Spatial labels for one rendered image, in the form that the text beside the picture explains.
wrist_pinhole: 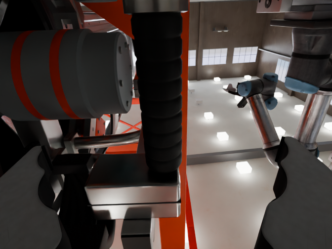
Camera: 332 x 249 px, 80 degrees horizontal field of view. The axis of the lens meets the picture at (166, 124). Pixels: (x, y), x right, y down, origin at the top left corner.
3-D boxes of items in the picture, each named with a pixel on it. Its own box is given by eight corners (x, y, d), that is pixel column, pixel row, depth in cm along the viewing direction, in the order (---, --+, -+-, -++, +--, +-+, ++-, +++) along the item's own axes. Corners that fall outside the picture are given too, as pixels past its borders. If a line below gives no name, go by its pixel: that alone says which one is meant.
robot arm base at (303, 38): (360, 25, 61) (348, 59, 66) (321, 23, 75) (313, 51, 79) (314, 27, 60) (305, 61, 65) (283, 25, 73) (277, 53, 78)
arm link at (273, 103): (280, 95, 107) (276, 110, 111) (265, 89, 116) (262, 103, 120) (269, 98, 105) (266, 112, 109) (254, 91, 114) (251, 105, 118)
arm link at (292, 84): (313, 61, 65) (302, 99, 72) (341, 56, 70) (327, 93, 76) (283, 55, 75) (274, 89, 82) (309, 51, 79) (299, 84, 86)
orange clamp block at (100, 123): (69, 136, 58) (82, 142, 67) (96, 135, 58) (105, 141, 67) (71, 113, 60) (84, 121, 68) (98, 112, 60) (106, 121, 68)
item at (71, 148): (61, 139, 40) (74, 178, 45) (157, 136, 40) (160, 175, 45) (89, 104, 55) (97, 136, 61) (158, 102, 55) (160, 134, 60)
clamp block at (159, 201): (81, 186, 18) (93, 224, 21) (181, 183, 18) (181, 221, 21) (97, 152, 23) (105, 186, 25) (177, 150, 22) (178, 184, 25)
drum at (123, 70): (-71, 37, 23) (-15, 138, 30) (110, 30, 23) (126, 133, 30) (10, 29, 36) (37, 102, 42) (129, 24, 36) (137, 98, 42)
